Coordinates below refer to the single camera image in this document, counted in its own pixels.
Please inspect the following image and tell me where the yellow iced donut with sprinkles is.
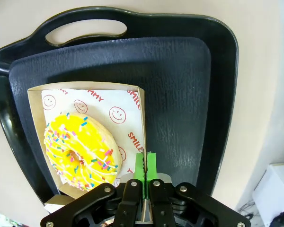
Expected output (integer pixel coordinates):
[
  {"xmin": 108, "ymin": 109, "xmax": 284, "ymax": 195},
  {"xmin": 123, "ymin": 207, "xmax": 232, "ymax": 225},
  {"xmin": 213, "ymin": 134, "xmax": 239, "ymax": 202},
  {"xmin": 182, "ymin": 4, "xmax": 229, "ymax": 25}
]
[{"xmin": 43, "ymin": 112, "xmax": 123, "ymax": 192}]

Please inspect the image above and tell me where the white smiley printed paper liner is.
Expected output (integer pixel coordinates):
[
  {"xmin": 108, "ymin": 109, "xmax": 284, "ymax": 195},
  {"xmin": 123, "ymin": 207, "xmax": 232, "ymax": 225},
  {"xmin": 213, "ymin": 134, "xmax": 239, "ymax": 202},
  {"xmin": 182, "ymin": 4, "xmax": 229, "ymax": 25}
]
[{"xmin": 41, "ymin": 87, "xmax": 145, "ymax": 188}]

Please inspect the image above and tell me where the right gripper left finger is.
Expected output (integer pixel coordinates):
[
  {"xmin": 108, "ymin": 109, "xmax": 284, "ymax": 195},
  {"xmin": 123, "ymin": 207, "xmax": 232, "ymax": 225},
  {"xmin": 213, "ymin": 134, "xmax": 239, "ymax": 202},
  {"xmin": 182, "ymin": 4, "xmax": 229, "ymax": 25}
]
[{"xmin": 40, "ymin": 153, "xmax": 147, "ymax": 227}]

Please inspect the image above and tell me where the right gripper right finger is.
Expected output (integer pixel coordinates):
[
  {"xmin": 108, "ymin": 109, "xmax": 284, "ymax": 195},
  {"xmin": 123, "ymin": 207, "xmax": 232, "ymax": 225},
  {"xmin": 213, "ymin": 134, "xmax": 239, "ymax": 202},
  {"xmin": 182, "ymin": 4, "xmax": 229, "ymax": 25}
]
[{"xmin": 145, "ymin": 152, "xmax": 251, "ymax": 227}]

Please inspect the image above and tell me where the bundle of dark cables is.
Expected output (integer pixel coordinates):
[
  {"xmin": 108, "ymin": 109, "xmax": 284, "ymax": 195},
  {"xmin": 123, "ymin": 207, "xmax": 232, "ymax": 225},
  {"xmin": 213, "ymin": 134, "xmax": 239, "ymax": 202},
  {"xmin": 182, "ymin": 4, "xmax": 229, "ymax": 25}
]
[{"xmin": 236, "ymin": 200, "xmax": 258, "ymax": 220}]

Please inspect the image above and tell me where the large black tray with handle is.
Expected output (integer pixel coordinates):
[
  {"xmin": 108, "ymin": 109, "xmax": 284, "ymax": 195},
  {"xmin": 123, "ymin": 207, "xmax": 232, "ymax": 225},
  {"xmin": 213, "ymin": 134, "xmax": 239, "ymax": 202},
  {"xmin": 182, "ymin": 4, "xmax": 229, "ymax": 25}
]
[{"xmin": 0, "ymin": 6, "xmax": 240, "ymax": 207}]

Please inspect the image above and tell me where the white box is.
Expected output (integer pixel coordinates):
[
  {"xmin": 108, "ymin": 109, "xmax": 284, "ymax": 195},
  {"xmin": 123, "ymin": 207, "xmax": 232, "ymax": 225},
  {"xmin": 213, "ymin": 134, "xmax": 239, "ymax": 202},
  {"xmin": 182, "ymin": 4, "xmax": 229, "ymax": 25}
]
[{"xmin": 252, "ymin": 162, "xmax": 284, "ymax": 227}]

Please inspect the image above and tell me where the kraft paper food box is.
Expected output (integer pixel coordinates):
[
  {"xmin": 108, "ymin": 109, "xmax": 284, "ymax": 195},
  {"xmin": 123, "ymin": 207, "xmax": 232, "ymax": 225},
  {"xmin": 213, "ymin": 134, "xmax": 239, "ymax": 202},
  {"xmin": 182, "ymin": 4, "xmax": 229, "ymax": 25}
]
[
  {"xmin": 27, "ymin": 81, "xmax": 148, "ymax": 201},
  {"xmin": 44, "ymin": 193, "xmax": 74, "ymax": 214}
]

